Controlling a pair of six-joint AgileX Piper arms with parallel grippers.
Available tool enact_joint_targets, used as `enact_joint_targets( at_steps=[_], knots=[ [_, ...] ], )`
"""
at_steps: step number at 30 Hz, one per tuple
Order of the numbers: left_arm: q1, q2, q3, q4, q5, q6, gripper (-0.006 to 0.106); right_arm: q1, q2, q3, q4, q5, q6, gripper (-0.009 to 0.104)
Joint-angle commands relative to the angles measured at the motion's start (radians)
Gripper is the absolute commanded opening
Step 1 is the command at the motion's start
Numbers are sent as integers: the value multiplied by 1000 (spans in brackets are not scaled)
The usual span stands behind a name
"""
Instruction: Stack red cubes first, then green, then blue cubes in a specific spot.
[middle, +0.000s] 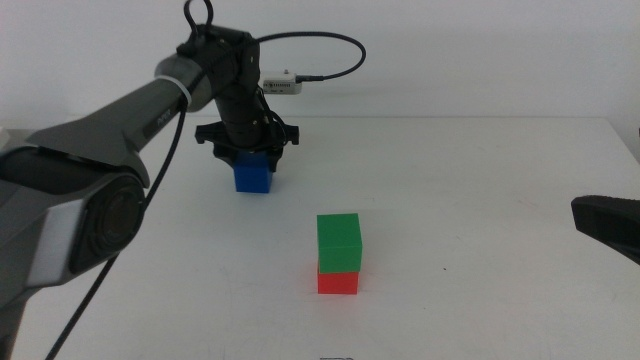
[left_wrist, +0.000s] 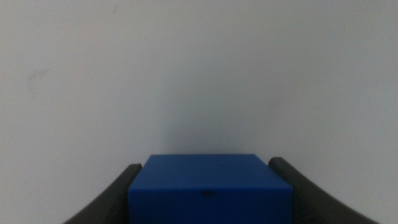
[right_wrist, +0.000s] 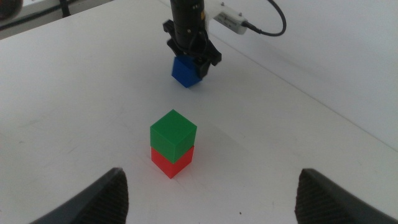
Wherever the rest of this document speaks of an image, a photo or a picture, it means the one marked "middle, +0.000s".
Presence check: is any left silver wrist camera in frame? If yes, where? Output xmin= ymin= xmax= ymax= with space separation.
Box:
xmin=262 ymin=71 xmax=304 ymax=96

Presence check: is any black braided cable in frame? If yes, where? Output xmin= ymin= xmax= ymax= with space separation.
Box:
xmin=44 ymin=31 xmax=368 ymax=360

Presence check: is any green cube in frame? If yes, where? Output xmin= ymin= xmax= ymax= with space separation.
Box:
xmin=316 ymin=213 xmax=363 ymax=274

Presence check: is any blue cube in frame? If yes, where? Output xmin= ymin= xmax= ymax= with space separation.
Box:
xmin=233 ymin=151 xmax=274 ymax=194

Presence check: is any red cube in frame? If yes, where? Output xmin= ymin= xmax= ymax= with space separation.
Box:
xmin=317 ymin=264 xmax=360 ymax=296

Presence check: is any thin black cable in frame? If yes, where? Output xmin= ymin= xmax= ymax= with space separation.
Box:
xmin=183 ymin=0 xmax=216 ymax=39

